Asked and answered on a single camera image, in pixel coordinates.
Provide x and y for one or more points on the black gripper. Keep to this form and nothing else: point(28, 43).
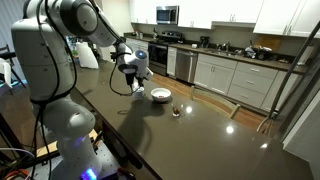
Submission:
point(131, 78)

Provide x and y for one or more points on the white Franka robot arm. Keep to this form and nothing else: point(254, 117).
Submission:
point(43, 60)

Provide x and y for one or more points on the small white bowl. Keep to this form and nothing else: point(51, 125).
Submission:
point(141, 94)

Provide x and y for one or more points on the large white bowl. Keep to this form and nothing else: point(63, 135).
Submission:
point(160, 91)

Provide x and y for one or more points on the mixed nuts pile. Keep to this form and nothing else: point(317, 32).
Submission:
point(161, 97)

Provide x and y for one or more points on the black swivel stool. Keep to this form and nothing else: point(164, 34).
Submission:
point(115, 57)

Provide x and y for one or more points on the black and steel stove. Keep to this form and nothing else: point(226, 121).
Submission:
point(160, 55)

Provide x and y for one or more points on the small brown nut portion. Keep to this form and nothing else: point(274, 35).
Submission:
point(176, 110)

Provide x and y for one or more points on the clear drinking glass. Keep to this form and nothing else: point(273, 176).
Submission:
point(176, 111)

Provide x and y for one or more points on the stainless steel dishwasher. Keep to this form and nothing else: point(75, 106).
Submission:
point(186, 65)

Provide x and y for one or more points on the dark glass bottle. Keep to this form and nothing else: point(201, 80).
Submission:
point(154, 34)

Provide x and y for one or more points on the small white cup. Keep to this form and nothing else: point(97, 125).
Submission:
point(194, 46)

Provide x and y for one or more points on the stainless steel microwave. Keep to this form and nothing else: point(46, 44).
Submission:
point(166, 15)

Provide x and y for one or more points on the pale wooden chair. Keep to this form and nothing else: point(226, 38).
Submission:
point(213, 98)

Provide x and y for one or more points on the black coffee maker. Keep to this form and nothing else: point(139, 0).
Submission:
point(204, 41)

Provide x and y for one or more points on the metal sink faucet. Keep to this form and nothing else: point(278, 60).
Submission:
point(226, 46)

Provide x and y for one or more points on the white lower kitchen cabinets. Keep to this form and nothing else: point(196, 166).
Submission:
point(253, 83)

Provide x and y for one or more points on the white kitchen cabinets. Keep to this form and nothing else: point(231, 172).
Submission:
point(280, 16)
point(253, 83)

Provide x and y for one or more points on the black tripod stand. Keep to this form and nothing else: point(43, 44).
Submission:
point(10, 55)

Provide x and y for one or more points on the white plastic object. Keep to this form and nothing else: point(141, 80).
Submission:
point(5, 73)

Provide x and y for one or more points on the pile of dishes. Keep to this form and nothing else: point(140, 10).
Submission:
point(258, 52)

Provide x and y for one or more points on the grey vertical blinds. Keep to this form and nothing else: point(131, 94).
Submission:
point(10, 16)

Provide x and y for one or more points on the dark kitchen countertop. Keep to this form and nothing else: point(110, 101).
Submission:
point(273, 64)

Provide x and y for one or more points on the wooden cutting board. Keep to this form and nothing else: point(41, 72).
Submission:
point(270, 41)

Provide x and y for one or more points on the white upper kitchen cabinets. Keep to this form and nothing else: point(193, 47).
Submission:
point(280, 16)

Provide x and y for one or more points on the stainless steel refrigerator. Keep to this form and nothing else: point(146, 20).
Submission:
point(308, 83)

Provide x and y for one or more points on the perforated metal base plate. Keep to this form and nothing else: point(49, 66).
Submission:
point(106, 163)

